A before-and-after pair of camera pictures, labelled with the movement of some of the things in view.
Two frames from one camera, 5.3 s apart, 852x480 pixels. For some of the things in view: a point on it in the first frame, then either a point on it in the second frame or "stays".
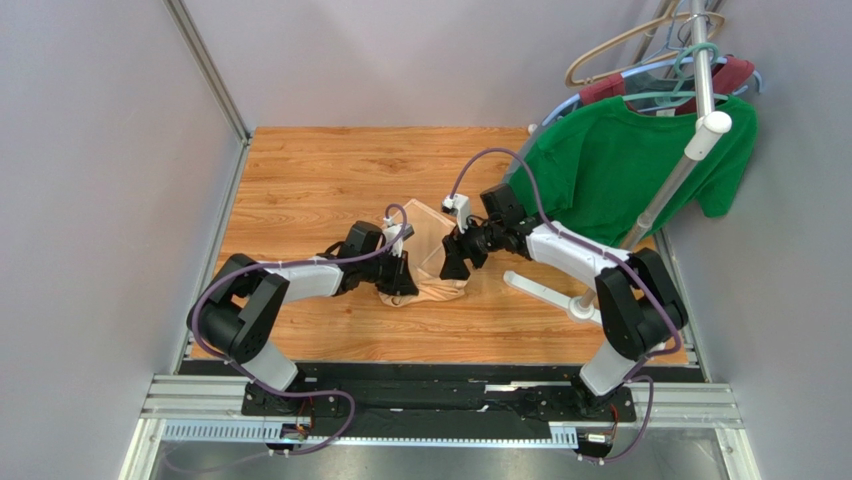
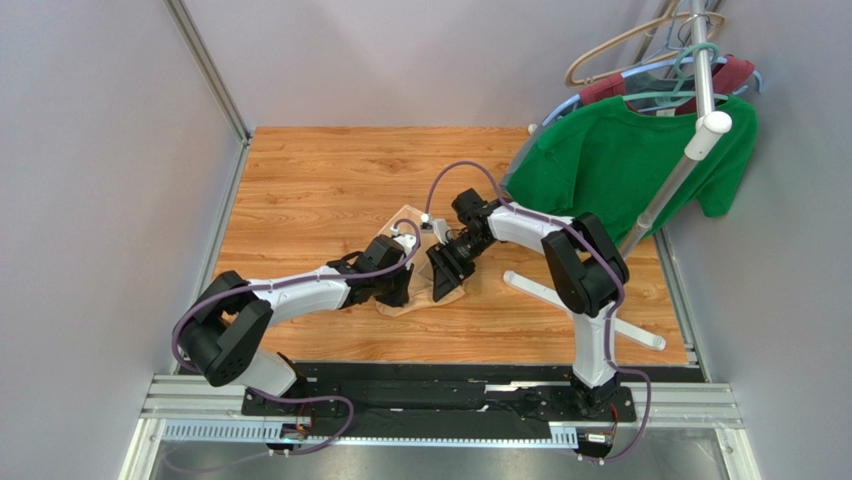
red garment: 729,74 stays
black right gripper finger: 452,243 to 434,254
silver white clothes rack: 713,125 stays
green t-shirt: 599,167 stays
